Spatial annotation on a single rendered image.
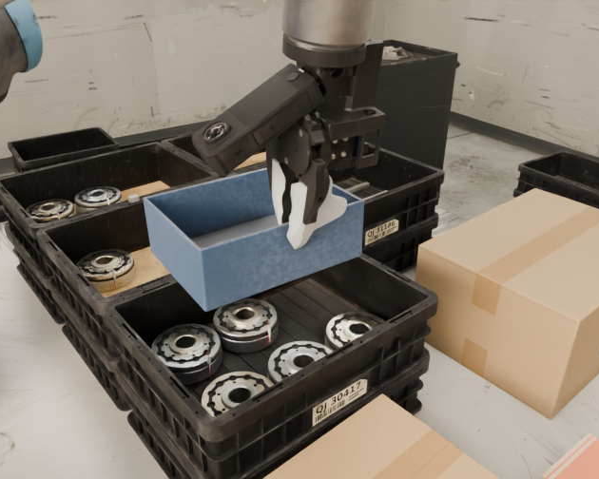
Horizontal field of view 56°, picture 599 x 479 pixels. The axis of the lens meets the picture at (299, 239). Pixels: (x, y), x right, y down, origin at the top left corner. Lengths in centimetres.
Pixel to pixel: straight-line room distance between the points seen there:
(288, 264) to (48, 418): 58
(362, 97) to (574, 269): 63
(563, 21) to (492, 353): 339
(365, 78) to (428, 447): 44
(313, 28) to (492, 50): 413
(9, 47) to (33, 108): 335
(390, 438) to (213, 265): 33
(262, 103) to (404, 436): 45
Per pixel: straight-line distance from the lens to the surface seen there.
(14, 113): 411
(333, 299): 101
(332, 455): 71
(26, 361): 119
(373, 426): 75
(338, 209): 57
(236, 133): 47
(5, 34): 76
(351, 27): 47
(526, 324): 98
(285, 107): 48
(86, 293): 90
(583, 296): 99
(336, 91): 51
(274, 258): 58
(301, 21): 47
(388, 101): 258
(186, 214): 69
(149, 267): 113
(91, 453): 98
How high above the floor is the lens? 140
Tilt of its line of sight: 29 degrees down
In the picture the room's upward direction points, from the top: straight up
